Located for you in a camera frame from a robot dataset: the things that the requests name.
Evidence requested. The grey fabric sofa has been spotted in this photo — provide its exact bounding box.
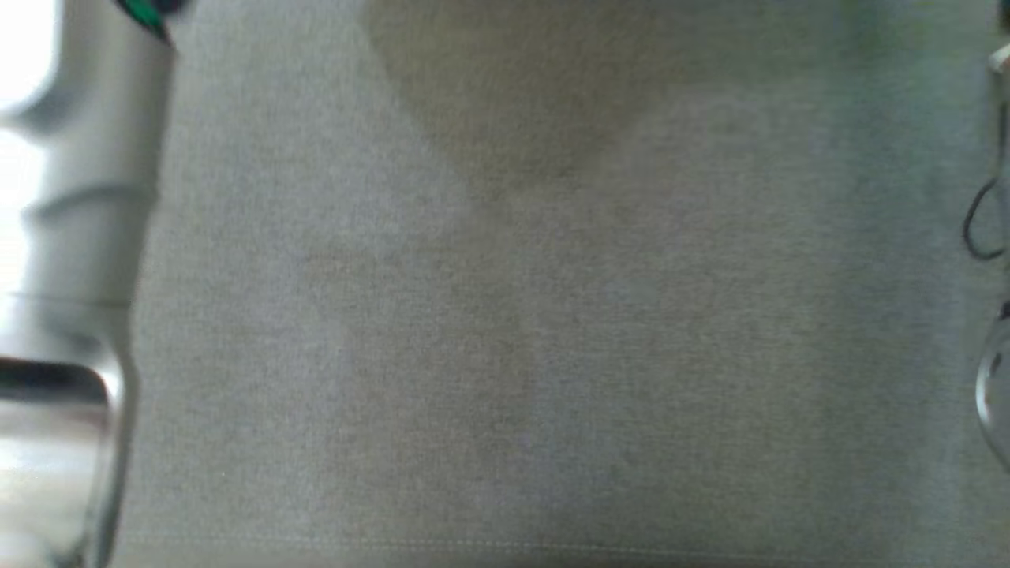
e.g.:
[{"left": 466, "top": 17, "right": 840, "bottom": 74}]
[{"left": 103, "top": 0, "right": 1010, "bottom": 568}]

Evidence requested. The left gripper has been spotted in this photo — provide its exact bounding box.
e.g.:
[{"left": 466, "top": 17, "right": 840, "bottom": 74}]
[{"left": 113, "top": 0, "right": 192, "bottom": 47}]

